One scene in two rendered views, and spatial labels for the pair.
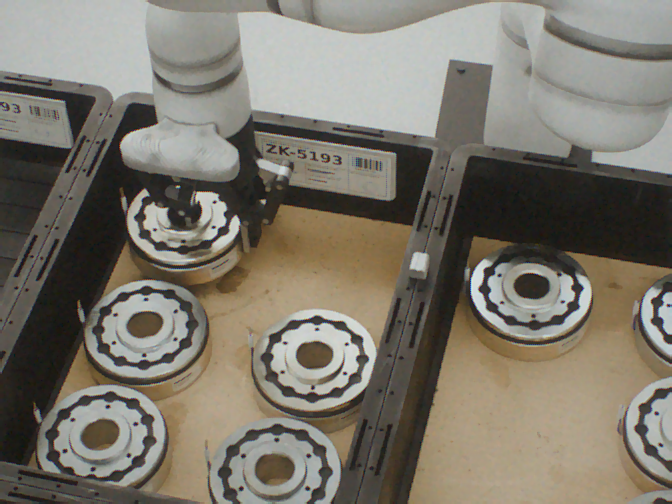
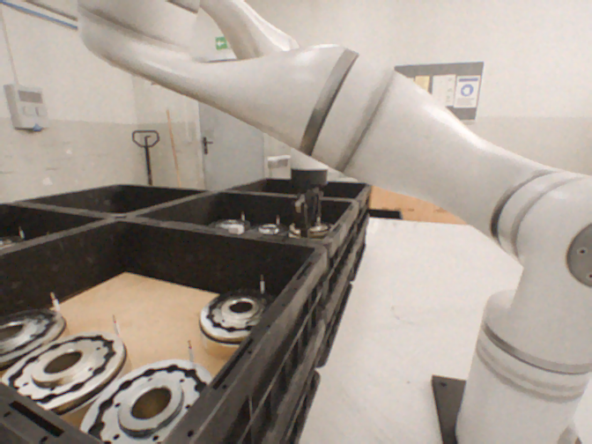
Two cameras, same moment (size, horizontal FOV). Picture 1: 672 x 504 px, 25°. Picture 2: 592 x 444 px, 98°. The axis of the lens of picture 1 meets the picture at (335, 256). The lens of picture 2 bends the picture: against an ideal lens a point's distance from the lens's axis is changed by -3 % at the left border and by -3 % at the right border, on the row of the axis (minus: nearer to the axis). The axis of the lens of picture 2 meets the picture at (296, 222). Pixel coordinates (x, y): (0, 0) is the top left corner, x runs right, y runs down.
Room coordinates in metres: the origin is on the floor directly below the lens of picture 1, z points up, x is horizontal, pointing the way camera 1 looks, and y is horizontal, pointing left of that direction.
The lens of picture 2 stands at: (0.88, -0.45, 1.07)
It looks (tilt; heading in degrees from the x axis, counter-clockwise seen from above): 17 degrees down; 95
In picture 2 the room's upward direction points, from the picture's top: straight up
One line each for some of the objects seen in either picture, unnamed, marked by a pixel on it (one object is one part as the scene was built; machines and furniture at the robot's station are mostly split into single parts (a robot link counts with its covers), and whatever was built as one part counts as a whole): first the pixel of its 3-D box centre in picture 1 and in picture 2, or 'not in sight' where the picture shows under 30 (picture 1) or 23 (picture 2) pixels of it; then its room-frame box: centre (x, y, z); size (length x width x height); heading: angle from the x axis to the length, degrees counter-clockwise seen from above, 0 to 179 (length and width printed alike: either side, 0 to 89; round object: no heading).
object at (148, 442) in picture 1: (101, 439); (229, 225); (0.66, 0.19, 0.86); 0.10 x 0.10 x 0.01
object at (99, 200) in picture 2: not in sight; (124, 218); (0.36, 0.20, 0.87); 0.40 x 0.30 x 0.11; 164
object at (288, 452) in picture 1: (275, 470); not in sight; (0.62, 0.05, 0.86); 0.05 x 0.05 x 0.01
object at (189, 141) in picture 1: (193, 98); (300, 151); (0.84, 0.10, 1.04); 0.11 x 0.09 x 0.06; 165
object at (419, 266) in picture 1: (419, 265); (236, 229); (0.75, -0.07, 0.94); 0.02 x 0.01 x 0.01; 164
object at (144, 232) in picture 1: (185, 218); (312, 227); (0.87, 0.13, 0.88); 0.10 x 0.10 x 0.01
